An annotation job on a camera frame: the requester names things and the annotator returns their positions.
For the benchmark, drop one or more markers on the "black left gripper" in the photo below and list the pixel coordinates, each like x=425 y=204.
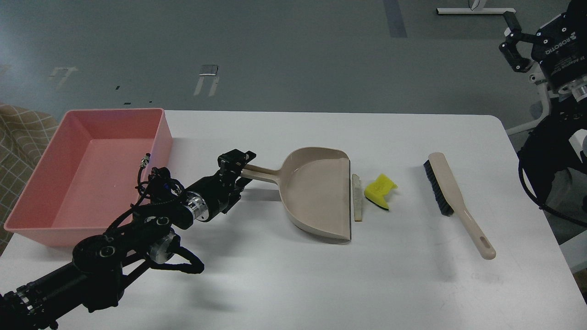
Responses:
x=216 y=194

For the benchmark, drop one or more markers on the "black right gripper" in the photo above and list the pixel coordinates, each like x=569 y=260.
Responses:
x=559 y=48

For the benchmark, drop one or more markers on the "beige plastic dustpan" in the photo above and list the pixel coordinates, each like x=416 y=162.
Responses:
x=315 y=188

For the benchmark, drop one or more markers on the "toast bread slice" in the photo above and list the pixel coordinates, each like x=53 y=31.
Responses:
x=357 y=195

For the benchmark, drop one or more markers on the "yellow green sponge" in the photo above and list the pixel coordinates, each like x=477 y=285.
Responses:
x=377 y=191

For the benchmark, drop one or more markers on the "beige hand brush black bristles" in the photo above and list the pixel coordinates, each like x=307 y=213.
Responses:
x=450 y=201

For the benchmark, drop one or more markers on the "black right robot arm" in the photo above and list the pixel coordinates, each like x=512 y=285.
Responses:
x=547 y=149

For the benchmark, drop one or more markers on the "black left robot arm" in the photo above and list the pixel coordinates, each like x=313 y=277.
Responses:
x=141 y=238

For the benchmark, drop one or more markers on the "pink plastic bin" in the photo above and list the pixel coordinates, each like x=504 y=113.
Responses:
x=88 y=174

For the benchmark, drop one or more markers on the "white office chair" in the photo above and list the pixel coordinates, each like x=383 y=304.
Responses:
x=539 y=110

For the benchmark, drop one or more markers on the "white bar on floor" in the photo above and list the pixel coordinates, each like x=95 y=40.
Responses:
x=477 y=11

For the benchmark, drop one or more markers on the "beige checkered cloth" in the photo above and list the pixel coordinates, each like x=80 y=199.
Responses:
x=24 y=136

